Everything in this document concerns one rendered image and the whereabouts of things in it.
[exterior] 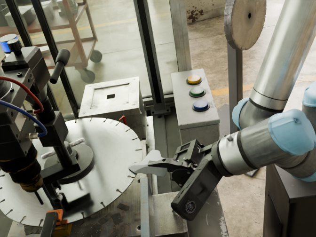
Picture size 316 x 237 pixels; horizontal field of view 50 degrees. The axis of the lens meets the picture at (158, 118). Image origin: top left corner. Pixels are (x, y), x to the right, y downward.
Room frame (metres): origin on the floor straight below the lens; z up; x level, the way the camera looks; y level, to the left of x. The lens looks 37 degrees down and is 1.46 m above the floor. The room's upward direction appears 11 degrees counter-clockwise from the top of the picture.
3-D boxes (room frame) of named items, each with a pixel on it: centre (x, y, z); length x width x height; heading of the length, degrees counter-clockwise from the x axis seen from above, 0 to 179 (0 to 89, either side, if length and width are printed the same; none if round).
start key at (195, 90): (0.84, -0.13, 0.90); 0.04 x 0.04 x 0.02
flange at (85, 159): (0.58, 0.21, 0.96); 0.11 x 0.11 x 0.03
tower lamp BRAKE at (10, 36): (0.86, 0.33, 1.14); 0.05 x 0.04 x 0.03; 86
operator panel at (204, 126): (0.84, -0.11, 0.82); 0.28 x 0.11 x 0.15; 176
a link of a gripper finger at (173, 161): (0.49, 0.00, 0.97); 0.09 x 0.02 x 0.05; 67
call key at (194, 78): (0.91, -0.13, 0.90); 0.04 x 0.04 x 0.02
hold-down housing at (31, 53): (0.50, 0.19, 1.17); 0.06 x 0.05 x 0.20; 167
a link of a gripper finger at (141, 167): (0.52, 0.03, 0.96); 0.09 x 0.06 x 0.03; 67
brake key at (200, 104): (0.77, -0.12, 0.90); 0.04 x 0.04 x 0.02
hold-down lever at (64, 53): (0.53, 0.16, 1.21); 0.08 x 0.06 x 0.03; 176
